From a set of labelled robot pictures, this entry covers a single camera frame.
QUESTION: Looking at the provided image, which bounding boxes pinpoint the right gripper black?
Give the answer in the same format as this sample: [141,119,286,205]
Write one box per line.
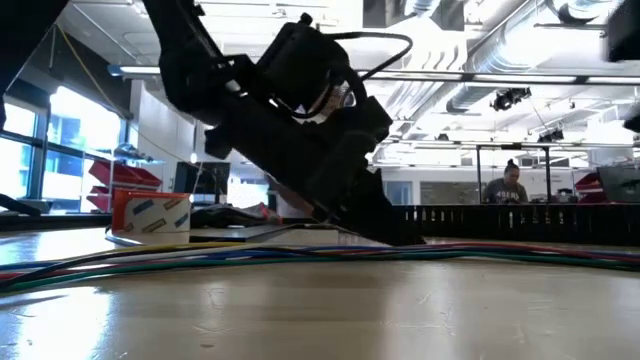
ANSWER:
[607,0,640,134]

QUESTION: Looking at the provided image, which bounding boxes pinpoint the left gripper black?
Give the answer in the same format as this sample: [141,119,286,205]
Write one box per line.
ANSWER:
[202,97,426,247]

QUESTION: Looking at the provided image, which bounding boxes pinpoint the blue cable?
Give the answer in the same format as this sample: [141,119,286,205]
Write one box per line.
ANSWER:
[269,243,640,261]

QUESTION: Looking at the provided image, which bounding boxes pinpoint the red storage bin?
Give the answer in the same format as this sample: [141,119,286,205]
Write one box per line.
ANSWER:
[573,170,604,202]

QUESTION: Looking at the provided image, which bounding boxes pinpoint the black ceiling fixture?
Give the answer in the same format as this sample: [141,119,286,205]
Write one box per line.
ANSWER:
[537,127,566,144]
[489,87,533,112]

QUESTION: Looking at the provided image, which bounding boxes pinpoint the person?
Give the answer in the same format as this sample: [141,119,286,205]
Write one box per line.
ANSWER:
[481,158,530,205]

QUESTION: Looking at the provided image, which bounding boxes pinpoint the grey and black work glove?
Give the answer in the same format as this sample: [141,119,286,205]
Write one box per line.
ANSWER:
[189,202,284,230]

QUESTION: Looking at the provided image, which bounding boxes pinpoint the black monitor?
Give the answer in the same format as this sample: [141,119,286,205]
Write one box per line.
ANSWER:
[173,160,232,206]

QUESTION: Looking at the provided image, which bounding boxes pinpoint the rack of red bins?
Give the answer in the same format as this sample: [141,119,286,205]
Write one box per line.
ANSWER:
[85,158,164,214]

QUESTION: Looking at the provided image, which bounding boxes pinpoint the black background frame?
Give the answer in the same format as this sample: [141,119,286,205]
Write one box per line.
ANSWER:
[474,143,554,205]

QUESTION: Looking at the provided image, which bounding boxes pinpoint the black slotted cable duct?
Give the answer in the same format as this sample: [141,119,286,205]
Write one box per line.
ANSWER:
[394,203,640,247]

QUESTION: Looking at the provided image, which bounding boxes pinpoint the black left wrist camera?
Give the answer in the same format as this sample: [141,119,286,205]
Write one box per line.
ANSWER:
[257,12,369,124]

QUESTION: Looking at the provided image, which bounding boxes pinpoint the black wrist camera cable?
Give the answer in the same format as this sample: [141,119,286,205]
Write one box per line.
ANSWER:
[327,30,415,84]

